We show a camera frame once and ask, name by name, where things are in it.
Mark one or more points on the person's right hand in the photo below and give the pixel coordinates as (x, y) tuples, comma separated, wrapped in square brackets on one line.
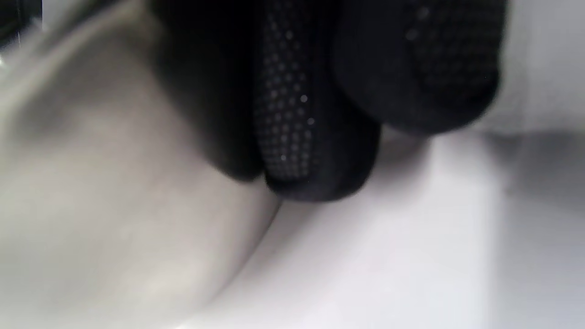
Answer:
[(297, 91)]

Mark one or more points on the steel bowl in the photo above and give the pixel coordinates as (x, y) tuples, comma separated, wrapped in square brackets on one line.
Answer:
[(114, 205)]

